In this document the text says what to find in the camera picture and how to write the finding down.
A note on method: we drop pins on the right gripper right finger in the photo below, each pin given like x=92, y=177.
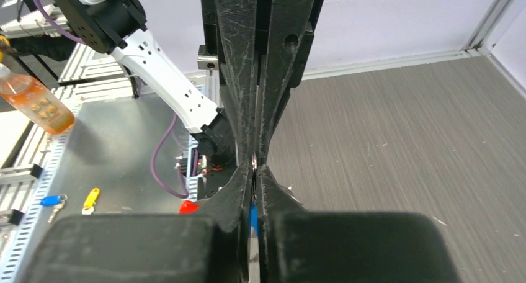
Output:
x=300, y=245

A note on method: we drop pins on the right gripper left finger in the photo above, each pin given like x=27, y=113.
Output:
x=209, y=245

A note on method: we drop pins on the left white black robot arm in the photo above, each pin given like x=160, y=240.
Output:
x=118, y=28

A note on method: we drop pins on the blue tag key on floor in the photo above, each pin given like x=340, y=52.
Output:
x=55, y=201

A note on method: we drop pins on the orange bottle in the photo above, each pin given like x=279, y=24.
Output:
x=31, y=97

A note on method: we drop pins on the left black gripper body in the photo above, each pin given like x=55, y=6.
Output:
x=213, y=47

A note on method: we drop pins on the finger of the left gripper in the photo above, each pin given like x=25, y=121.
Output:
x=288, y=19
x=237, y=24

